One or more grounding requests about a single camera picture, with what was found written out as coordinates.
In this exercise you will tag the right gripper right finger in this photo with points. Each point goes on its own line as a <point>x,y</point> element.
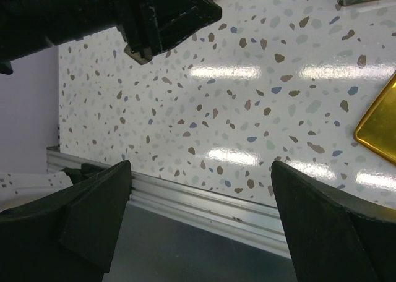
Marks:
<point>333,235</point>

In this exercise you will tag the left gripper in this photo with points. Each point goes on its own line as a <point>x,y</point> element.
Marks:
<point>30,26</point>

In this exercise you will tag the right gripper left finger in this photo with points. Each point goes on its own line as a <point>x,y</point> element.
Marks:
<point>70,235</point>

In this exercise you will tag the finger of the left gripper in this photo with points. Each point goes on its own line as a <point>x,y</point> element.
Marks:
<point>154,27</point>

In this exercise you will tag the gold tin lid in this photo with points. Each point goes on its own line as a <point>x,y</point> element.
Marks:
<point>376,129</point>

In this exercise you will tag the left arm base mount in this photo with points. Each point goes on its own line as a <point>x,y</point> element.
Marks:
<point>85,171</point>

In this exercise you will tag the aluminium front rail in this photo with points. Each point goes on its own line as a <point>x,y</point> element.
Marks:
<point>224,192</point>

